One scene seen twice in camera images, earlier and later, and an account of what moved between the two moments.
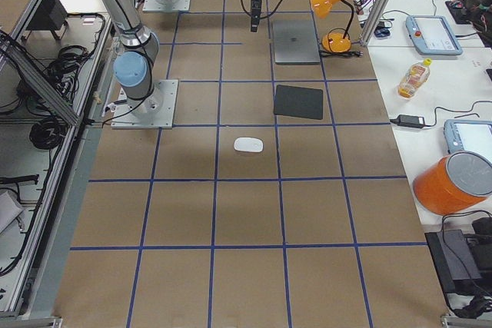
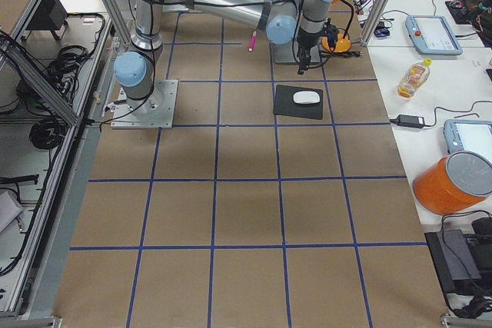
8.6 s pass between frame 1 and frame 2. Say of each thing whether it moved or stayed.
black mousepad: stayed
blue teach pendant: stayed
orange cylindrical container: stayed
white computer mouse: moved
